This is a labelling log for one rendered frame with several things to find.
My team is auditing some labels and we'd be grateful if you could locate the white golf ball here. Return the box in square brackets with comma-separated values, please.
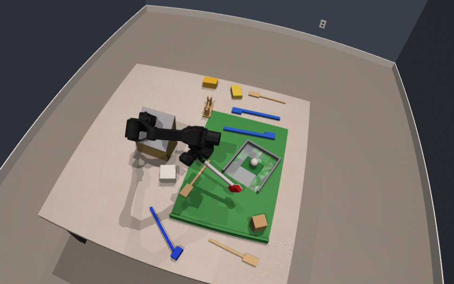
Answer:
[250, 158, 258, 167]

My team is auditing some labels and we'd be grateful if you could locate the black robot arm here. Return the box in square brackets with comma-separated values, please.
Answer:
[125, 111, 221, 160]

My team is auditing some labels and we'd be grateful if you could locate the blue putter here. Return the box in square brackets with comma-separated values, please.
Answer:
[149, 207, 183, 261]

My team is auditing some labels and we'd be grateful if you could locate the blue flat bar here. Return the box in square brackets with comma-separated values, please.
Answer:
[232, 107, 280, 121]
[224, 126, 275, 140]

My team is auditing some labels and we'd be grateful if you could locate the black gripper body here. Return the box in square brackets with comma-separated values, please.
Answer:
[179, 146, 199, 166]

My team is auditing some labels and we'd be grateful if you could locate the green flat mat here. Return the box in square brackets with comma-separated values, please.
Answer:
[171, 110, 288, 239]

